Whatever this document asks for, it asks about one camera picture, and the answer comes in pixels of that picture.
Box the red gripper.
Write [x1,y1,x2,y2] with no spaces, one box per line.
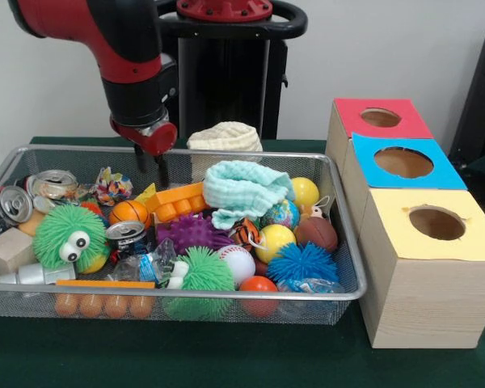
[110,116,179,189]

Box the multicolour patterned cloth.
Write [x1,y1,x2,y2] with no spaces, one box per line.
[91,167,135,202]

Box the cream knitted cloth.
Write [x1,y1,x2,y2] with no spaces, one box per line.
[186,120,264,179]

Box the mint green cloth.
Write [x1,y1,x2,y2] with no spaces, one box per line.
[201,160,297,230]

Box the green spiky ball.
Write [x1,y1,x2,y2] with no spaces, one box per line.
[32,204,109,270]
[159,246,236,292]

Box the wooden box with three holes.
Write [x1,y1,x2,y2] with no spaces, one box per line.
[325,97,485,350]

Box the orange plastic block tray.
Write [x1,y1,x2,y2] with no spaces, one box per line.
[147,182,211,223]

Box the purple spiky ball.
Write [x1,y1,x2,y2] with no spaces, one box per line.
[157,213,234,255]

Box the striped tiger plush toy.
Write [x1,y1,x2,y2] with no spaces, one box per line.
[230,217,264,250]

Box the white baseball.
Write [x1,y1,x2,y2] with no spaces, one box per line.
[217,245,257,286]

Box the brown toy football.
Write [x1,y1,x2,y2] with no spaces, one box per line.
[294,217,340,254]

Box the blue spiky ball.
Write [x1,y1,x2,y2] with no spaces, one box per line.
[266,241,340,284]

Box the black flat panel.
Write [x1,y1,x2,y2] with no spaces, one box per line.
[448,26,485,162]

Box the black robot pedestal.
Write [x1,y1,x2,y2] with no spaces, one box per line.
[157,0,308,141]

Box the silver wire mesh bin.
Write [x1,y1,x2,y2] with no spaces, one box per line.
[0,144,369,327]

